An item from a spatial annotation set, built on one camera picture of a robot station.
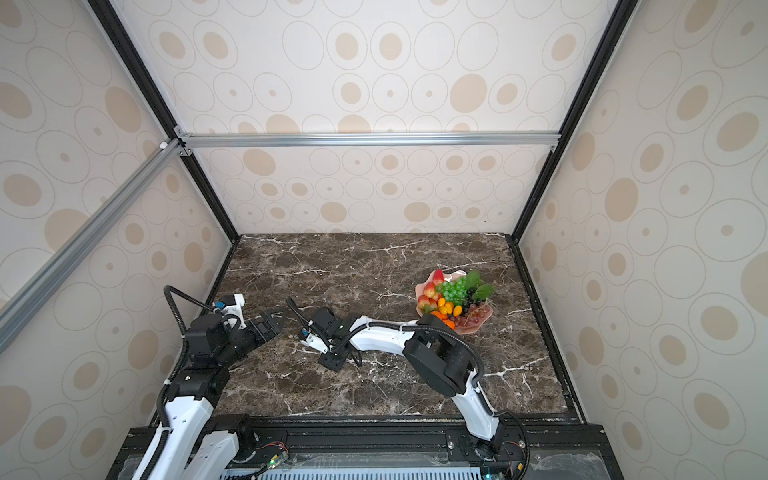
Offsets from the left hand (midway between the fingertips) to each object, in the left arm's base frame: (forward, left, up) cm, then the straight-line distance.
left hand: (285, 313), depth 76 cm
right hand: (-4, -9, -19) cm, 22 cm away
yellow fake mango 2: (+9, -48, -14) cm, 50 cm away
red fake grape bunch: (+7, -52, -12) cm, 54 cm away
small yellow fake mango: (+13, -44, -15) cm, 48 cm away
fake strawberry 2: (+16, -39, -14) cm, 45 cm away
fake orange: (+7, -43, -15) cm, 46 cm away
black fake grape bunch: (+12, -52, -14) cm, 55 cm away
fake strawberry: (+21, -43, -13) cm, 49 cm away
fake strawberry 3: (+10, -38, -13) cm, 41 cm away
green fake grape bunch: (+16, -48, -13) cm, 52 cm away
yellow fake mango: (+11, -46, -15) cm, 49 cm away
